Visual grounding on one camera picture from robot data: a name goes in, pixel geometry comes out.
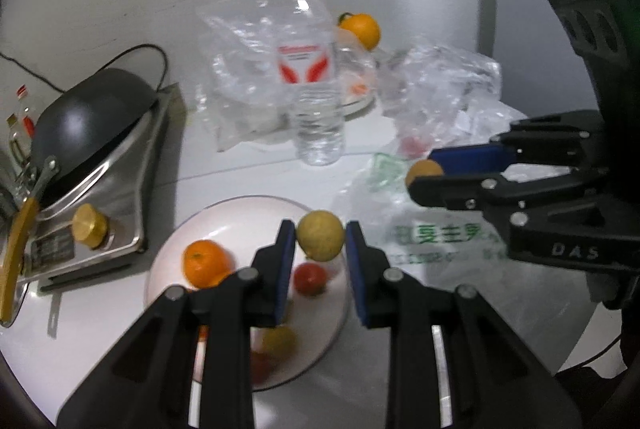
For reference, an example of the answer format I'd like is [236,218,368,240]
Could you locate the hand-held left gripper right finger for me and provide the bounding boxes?
[345,220,583,429]

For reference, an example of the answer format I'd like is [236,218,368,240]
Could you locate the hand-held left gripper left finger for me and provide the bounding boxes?
[55,219,297,429]

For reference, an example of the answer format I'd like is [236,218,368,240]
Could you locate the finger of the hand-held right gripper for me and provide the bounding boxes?
[429,109,608,180]
[407,168,608,221]

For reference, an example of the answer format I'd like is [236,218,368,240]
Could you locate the red tomato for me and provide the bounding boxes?
[292,261,328,296]
[250,351,276,385]

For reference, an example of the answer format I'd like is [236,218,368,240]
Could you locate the yellow-brown longan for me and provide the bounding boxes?
[405,159,445,187]
[260,325,298,357]

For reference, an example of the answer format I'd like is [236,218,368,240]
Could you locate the yellow-green lime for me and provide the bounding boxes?
[296,209,346,260]

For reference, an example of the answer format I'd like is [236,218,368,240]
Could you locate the white round plate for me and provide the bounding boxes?
[144,195,351,391]

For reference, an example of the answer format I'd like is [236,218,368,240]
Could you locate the large clear plastic bag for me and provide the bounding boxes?
[450,99,528,150]

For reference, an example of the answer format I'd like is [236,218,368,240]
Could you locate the small red fruit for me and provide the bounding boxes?
[400,134,426,157]

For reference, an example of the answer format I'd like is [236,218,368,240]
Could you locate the crumpled clear plastic bag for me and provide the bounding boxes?
[375,42,502,150]

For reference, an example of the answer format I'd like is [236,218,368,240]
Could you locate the pale round plate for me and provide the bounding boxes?
[340,54,381,116]

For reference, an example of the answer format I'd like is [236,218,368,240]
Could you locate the clear plastic water bottle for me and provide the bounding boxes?
[276,0,346,166]

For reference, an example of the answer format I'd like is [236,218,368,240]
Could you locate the orange with green stem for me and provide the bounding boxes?
[337,12,382,51]

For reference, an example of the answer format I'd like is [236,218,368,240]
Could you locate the stainless steel stove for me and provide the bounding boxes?
[15,82,183,292]

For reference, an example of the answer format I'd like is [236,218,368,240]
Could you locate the brass stove knob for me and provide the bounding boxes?
[72,203,110,251]

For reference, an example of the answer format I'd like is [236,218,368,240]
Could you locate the red capped sauce bottle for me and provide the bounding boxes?
[15,84,37,140]

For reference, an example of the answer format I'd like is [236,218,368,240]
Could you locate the black wok with wooden handle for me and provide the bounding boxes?
[0,68,160,327]

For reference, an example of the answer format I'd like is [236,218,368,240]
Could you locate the black power cable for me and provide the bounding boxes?
[0,43,169,94]

